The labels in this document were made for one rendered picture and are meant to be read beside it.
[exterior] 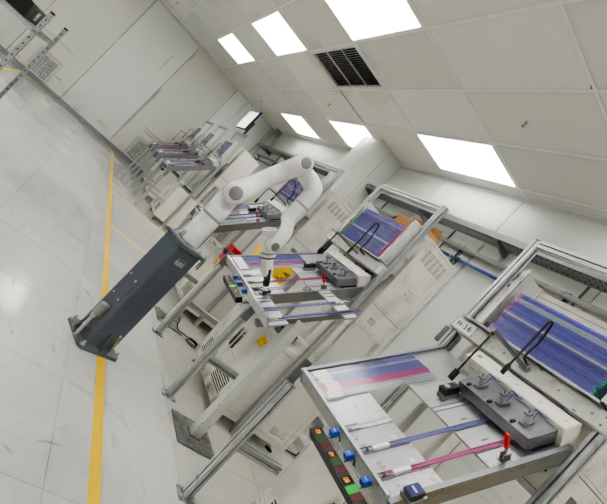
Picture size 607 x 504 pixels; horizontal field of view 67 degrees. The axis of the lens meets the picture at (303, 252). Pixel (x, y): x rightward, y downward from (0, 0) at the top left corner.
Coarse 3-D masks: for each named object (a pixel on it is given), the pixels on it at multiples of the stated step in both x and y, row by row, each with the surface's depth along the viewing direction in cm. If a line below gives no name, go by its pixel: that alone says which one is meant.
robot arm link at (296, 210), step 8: (296, 200) 244; (288, 208) 245; (296, 208) 243; (304, 208) 243; (288, 216) 243; (296, 216) 243; (288, 224) 241; (280, 232) 236; (288, 232) 239; (272, 240) 236; (280, 240) 236; (288, 240) 240; (272, 248) 236; (280, 248) 238
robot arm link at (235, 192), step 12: (300, 156) 233; (276, 168) 237; (288, 168) 235; (300, 168) 233; (240, 180) 230; (252, 180) 233; (264, 180) 235; (276, 180) 238; (228, 192) 228; (240, 192) 228; (252, 192) 233
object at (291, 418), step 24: (240, 312) 318; (216, 336) 319; (240, 336) 298; (264, 336) 279; (240, 360) 280; (288, 360) 277; (312, 360) 306; (216, 384) 280; (264, 384) 276; (240, 408) 276; (288, 408) 289; (312, 408) 296; (264, 432) 288; (288, 432) 295
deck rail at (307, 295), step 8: (336, 288) 275; (344, 288) 276; (352, 288) 277; (360, 288) 279; (272, 296) 259; (280, 296) 261; (288, 296) 263; (296, 296) 265; (304, 296) 267; (312, 296) 269; (320, 296) 271; (336, 296) 275; (344, 296) 277; (352, 296) 279
